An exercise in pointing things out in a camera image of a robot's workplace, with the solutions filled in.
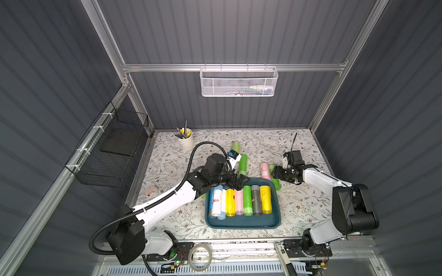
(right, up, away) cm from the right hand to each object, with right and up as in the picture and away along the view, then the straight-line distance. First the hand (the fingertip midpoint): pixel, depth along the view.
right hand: (279, 174), depth 93 cm
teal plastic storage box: (-22, -21, -11) cm, 32 cm away
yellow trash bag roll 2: (-9, -11, -8) cm, 17 cm away
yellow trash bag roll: (-27, -13, -9) cm, 31 cm away
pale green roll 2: (-22, +15, +15) cm, 31 cm away
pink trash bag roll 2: (-7, +1, +2) cm, 8 cm away
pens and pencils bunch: (-56, +23, +13) cm, 62 cm away
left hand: (-21, +2, -19) cm, 29 cm away
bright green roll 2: (-2, -4, -2) cm, 5 cm away
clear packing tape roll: (-36, -30, -24) cm, 52 cm away
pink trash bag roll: (-23, -12, -9) cm, 27 cm away
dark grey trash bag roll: (-14, -13, -9) cm, 21 cm away
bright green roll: (-19, +4, +6) cm, 20 cm away
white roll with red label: (-34, -11, -13) cm, 37 cm away
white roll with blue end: (-31, -18, -13) cm, 38 cm away
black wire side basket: (-81, +11, -20) cm, 84 cm away
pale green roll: (-18, -10, -6) cm, 21 cm away
